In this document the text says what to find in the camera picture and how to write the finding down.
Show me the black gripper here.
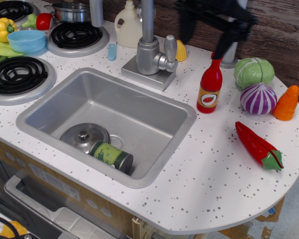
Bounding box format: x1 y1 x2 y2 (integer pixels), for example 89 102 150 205
175 0 258 60

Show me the red sauce bottle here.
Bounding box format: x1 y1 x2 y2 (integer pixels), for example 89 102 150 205
196 52 222 114

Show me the grey toy sink basin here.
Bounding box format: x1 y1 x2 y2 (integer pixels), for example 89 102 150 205
16 68 196 188

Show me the grey right support pole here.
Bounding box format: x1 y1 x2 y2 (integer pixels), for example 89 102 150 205
220 0 248 69

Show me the grey support pole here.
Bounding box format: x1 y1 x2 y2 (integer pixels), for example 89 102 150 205
220 0 248 69
89 0 104 27

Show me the yellow toy corn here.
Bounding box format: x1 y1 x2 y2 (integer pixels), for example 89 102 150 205
176 39 187 62

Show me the green toy cabbage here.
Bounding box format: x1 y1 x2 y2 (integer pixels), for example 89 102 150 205
234 57 275 89

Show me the silver toy faucet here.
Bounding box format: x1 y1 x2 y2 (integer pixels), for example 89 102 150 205
121 0 178 91

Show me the purple toy onion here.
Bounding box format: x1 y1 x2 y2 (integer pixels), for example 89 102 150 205
240 83 278 115

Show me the cream toy detergent jug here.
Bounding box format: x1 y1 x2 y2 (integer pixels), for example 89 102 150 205
114 0 143 48

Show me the light blue small block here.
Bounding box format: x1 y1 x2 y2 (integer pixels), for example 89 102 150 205
108 43 117 61

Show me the orange toy carrot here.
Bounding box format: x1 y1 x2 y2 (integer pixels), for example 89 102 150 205
273 85 299 121

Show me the grey left support pole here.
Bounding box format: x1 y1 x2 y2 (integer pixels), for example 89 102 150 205
89 0 104 27

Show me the red toy chili pepper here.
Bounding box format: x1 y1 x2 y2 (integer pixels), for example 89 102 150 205
235 121 284 170

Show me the black rear right burner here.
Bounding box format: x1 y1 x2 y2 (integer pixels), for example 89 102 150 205
46 22 109 58

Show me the black burner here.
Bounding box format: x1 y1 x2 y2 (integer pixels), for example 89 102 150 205
0 56 56 106
0 0 39 22
46 22 109 58

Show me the steel cooking pot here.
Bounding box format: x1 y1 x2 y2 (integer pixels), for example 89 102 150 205
44 2 91 23

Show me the green label tin can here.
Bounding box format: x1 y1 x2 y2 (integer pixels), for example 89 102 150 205
89 140 134 173

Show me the red toy tomato piece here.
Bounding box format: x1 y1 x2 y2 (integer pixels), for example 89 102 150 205
36 13 53 30

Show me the steel pot lid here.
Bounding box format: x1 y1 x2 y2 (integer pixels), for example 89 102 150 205
60 123 110 154

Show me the light green toy vegetable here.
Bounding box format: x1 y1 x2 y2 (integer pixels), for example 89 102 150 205
21 13 37 29

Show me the light blue toy bowl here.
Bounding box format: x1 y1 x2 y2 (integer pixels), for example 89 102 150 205
7 30 46 53

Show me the black rear left burner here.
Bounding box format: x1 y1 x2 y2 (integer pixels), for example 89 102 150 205
0 0 39 22

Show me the black front left burner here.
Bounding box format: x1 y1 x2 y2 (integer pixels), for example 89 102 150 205
0 56 56 106

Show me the green toy pea pod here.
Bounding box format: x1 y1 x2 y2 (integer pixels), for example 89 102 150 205
0 42 25 57

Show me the yellow toy bell pepper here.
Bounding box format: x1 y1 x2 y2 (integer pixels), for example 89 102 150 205
0 17 17 43

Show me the yellow object bottom left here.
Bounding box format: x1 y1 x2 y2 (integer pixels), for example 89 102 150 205
0 220 28 239

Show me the grey oven door handle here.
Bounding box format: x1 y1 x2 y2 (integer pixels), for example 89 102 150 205
4 175 125 239

